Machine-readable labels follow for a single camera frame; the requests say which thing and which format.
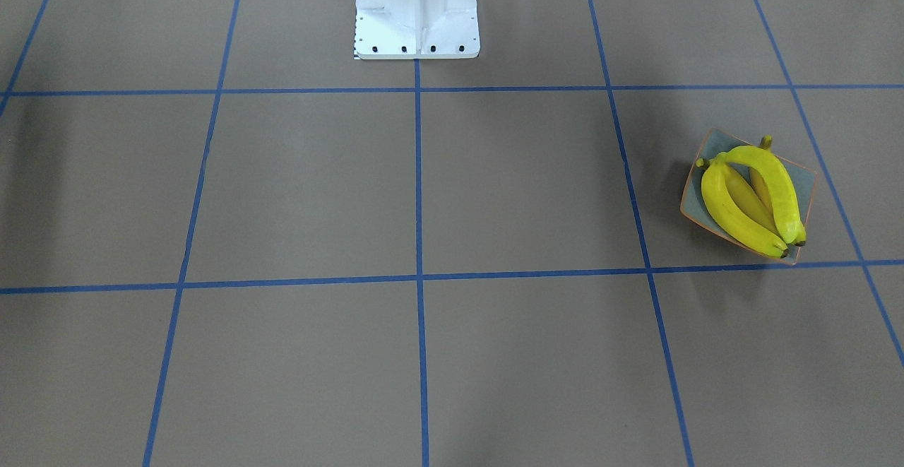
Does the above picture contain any yellow banana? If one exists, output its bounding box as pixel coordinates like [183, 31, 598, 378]
[717, 146, 807, 246]
[695, 158, 788, 259]
[749, 134, 773, 217]
[725, 165, 778, 235]

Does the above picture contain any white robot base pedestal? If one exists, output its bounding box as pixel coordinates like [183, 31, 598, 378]
[353, 0, 481, 59]

